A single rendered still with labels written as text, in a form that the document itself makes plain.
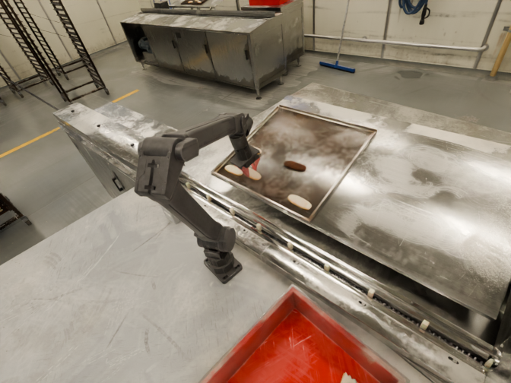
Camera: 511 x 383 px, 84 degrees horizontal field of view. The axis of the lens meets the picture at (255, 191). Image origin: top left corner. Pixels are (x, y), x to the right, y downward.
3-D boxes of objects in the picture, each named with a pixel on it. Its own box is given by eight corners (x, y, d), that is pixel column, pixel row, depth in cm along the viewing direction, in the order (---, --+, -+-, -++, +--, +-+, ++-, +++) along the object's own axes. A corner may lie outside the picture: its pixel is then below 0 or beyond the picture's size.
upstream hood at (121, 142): (58, 122, 199) (51, 111, 193) (83, 111, 208) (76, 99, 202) (156, 187, 130) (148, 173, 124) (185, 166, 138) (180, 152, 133)
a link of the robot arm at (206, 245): (207, 259, 92) (222, 262, 90) (198, 240, 85) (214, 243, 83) (217, 237, 98) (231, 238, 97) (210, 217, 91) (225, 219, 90)
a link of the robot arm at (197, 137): (140, 164, 61) (183, 168, 58) (134, 138, 59) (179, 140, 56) (222, 128, 98) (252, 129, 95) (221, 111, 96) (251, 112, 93)
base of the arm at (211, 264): (203, 263, 99) (223, 285, 92) (197, 250, 94) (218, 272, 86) (222, 248, 103) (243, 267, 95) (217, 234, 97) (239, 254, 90)
